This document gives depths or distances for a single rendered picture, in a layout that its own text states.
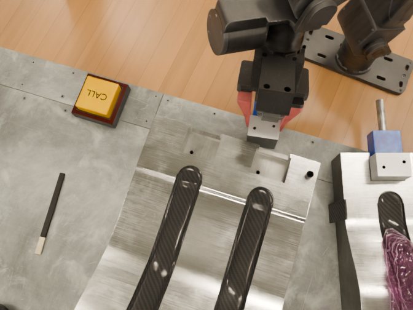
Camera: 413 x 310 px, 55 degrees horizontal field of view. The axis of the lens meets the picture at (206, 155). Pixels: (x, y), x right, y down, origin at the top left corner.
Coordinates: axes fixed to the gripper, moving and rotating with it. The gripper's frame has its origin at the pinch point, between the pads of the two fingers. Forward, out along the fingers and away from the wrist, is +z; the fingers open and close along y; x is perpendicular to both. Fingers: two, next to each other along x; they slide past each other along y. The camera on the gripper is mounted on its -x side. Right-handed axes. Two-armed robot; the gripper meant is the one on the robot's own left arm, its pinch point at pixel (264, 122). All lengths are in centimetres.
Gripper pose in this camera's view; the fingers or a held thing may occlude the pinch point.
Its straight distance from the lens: 65.5
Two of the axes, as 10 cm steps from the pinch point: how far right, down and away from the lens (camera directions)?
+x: 1.7, -7.0, 6.9
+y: 9.9, 1.5, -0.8
